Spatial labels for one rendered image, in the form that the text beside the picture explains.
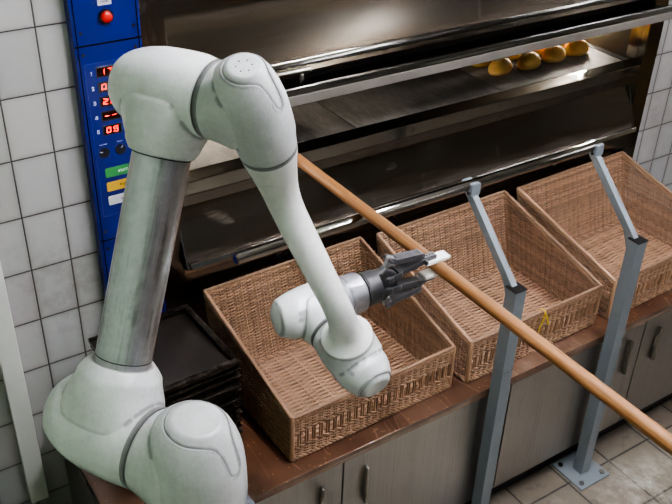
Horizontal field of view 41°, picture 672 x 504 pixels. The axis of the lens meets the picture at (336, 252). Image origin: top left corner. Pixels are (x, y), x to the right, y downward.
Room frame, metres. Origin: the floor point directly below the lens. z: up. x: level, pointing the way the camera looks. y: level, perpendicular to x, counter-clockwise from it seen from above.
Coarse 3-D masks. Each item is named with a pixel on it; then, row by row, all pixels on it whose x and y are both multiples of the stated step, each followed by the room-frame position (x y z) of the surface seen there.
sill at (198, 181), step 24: (576, 72) 2.96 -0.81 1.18; (600, 72) 2.97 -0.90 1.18; (624, 72) 3.02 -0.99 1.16; (504, 96) 2.72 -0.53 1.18; (528, 96) 2.76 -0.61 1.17; (552, 96) 2.82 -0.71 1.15; (408, 120) 2.51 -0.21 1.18; (432, 120) 2.53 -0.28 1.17; (456, 120) 2.58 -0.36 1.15; (312, 144) 2.32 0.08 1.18; (336, 144) 2.33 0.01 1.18; (360, 144) 2.38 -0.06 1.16; (216, 168) 2.15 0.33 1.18; (240, 168) 2.16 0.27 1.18; (192, 192) 2.07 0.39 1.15
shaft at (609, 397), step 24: (312, 168) 2.12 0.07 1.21; (336, 192) 2.01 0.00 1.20; (408, 240) 1.77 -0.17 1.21; (456, 288) 1.61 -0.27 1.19; (504, 312) 1.50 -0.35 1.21; (528, 336) 1.43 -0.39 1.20; (552, 360) 1.37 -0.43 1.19; (600, 384) 1.28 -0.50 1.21; (624, 408) 1.22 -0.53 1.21; (648, 432) 1.17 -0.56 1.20
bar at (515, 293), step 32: (544, 160) 2.29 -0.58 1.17; (448, 192) 2.09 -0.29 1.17; (608, 192) 2.34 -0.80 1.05; (352, 224) 1.91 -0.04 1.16; (480, 224) 2.09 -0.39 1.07; (256, 256) 1.76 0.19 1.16; (640, 256) 2.22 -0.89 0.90; (512, 288) 1.96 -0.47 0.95; (608, 320) 2.24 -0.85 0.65; (512, 352) 1.95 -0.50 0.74; (608, 352) 2.22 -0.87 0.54; (608, 384) 2.22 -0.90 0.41; (480, 448) 1.97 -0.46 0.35; (480, 480) 1.95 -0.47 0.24; (576, 480) 2.18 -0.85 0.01
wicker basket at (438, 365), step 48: (240, 288) 2.10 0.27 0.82; (288, 288) 2.18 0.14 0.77; (240, 336) 2.05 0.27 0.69; (384, 336) 2.20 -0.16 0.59; (432, 336) 2.05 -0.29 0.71; (288, 384) 1.96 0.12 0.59; (336, 384) 1.97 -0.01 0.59; (432, 384) 1.94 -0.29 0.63; (288, 432) 1.69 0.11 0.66; (336, 432) 1.75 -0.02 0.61
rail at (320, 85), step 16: (624, 16) 2.77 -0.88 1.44; (640, 16) 2.81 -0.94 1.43; (544, 32) 2.59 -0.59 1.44; (560, 32) 2.61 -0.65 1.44; (576, 32) 2.65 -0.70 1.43; (480, 48) 2.43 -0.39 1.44; (496, 48) 2.46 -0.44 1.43; (400, 64) 2.28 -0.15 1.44; (416, 64) 2.30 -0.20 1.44; (432, 64) 2.33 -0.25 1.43; (336, 80) 2.16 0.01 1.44; (352, 80) 2.19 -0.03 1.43; (288, 96) 2.08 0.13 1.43
